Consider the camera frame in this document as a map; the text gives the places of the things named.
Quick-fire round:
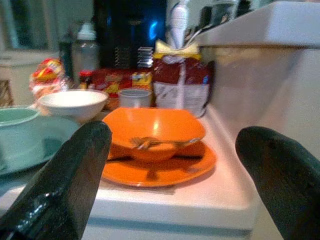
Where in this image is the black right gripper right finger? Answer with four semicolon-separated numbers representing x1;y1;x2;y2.
235;126;320;240

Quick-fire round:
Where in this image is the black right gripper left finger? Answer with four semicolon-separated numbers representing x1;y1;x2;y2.
0;120;113;240

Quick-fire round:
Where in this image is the light green plate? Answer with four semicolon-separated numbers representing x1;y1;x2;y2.
0;115;81;176

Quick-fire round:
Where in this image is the light green bowl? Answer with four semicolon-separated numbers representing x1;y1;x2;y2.
0;107;45;166

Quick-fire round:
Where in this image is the white round bowl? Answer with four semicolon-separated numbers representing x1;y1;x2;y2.
37;89;109;122

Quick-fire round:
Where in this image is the orange plate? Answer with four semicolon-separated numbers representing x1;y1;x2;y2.
101;140;217;188

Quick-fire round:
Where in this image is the small dark sauce jar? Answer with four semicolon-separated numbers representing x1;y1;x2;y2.
78;69;94;90

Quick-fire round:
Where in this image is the clear plastic bread bag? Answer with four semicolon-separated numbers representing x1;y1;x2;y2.
28;57;71;100

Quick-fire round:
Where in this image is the silver fork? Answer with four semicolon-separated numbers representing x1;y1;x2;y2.
130;136;201;150

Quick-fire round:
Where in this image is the orange square bowl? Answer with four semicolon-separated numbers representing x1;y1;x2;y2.
102;107;206;162

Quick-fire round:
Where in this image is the red snack box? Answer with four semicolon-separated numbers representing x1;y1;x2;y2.
91;68;133;111

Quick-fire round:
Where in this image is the grey metal cup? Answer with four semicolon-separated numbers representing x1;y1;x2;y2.
118;88;152;108

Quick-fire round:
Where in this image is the dark green bottle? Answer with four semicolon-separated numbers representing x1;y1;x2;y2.
58;32;75;79

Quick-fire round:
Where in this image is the yellow and red snack packet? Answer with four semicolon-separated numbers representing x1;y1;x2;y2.
131;71;153;91

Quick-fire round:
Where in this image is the red and white food bag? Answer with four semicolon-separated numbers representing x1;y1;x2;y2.
152;55;215;118

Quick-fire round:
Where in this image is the clear bottle with white cap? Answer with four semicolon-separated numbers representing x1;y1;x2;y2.
72;22;100;83

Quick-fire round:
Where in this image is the yellow bag clip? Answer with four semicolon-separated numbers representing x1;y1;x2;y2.
153;39;202;61

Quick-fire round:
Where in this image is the black coffee machine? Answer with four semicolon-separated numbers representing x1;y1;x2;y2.
93;0;168;69

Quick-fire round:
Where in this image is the white plastic bottle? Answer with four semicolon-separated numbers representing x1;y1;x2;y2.
167;0;191;49

